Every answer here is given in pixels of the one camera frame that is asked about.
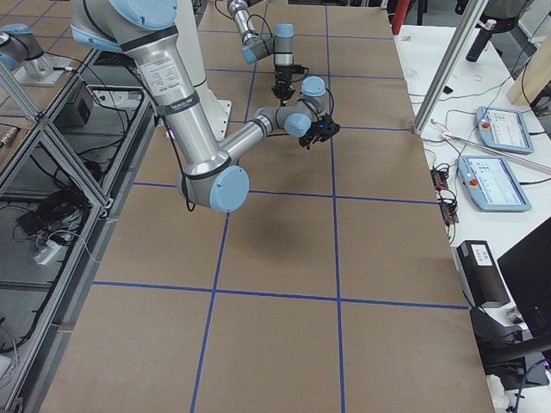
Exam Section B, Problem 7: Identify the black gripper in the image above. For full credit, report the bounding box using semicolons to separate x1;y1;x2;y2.
299;114;340;146
271;65;308;107

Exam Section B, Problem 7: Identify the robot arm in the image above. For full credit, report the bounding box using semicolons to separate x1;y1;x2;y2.
226;0;309;107
71;1;340;213

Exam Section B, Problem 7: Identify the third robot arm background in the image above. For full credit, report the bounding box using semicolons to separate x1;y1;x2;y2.
1;23;72;87

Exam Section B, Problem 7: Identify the small orange circuit board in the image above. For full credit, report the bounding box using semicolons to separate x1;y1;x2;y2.
430;168;459;227

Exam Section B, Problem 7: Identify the black cylinder on desk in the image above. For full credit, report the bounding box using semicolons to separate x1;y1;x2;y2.
466;19;497;62

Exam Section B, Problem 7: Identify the lower teach pendant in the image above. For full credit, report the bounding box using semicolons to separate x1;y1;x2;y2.
457;155;532;213

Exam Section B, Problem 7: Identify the teach pendant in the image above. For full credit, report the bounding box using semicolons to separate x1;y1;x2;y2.
475;106;534;155
457;155;532;213

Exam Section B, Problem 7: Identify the upper teach pendant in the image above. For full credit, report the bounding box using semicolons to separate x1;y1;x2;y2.
475;106;534;155

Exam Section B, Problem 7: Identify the black box with label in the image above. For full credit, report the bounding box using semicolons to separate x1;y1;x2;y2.
456;240;511;308

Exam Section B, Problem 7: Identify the wooden beam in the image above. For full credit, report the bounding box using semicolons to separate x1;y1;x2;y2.
507;34;550;106

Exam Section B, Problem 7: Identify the metal rod on desk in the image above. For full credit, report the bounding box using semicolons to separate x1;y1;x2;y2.
430;120;551;176

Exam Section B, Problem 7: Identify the black monitor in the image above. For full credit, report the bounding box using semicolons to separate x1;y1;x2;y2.
498;219;550;333

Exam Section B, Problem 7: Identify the white power strip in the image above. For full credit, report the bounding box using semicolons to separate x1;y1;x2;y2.
34;240;61;265

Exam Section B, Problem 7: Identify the black power adapter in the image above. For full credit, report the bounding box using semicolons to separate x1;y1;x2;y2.
16;211;44;236

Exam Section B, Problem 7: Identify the aluminium frame post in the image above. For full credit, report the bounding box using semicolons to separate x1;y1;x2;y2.
412;0;488;135

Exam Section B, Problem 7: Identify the aluminium frame rack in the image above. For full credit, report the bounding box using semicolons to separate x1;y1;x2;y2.
1;52;153;412

